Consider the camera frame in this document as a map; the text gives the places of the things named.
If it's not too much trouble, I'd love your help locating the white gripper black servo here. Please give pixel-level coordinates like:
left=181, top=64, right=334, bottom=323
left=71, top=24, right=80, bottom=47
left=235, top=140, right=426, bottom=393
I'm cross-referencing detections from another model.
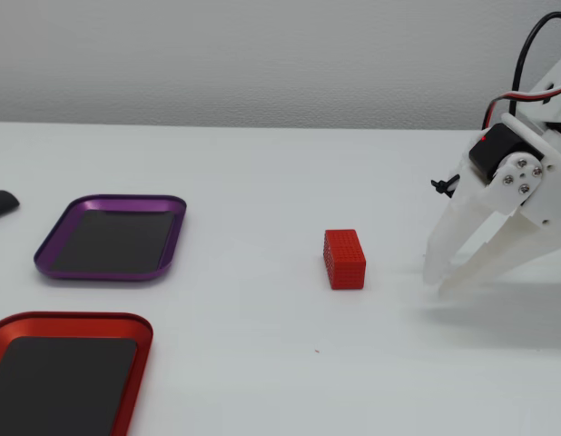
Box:
left=423, top=52, right=561, bottom=296

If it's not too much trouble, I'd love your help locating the red studded rectangular block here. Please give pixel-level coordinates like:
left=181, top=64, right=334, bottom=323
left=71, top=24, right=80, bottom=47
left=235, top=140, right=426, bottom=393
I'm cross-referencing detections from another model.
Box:
left=323, top=228, right=368, bottom=291

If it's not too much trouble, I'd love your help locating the black zip tie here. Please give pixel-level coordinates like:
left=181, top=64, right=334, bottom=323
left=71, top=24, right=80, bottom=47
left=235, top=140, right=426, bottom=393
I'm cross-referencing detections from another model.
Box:
left=430, top=173, right=461, bottom=198

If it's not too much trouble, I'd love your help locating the purple metal tray black liner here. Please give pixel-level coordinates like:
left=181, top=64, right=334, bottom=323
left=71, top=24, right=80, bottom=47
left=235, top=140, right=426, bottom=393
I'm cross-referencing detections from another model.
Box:
left=33, top=193, right=188, bottom=283

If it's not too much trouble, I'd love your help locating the red metal tray black liner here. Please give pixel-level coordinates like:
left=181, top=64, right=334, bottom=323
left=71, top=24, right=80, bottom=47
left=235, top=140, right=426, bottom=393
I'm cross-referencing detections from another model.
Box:
left=0, top=311, right=154, bottom=436

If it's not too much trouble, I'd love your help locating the black rounded object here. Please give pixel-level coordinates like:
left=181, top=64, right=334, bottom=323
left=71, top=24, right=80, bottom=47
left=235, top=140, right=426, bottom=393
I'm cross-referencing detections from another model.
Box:
left=0, top=190, right=21, bottom=223

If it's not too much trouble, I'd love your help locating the red white black servo wire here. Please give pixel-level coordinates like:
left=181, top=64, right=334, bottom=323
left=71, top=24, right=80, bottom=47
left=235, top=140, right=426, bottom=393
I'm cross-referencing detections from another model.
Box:
left=481, top=79, right=561, bottom=135

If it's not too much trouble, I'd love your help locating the black cable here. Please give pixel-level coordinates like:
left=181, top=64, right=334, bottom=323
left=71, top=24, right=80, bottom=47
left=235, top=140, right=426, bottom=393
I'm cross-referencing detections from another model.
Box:
left=510, top=10, right=561, bottom=120

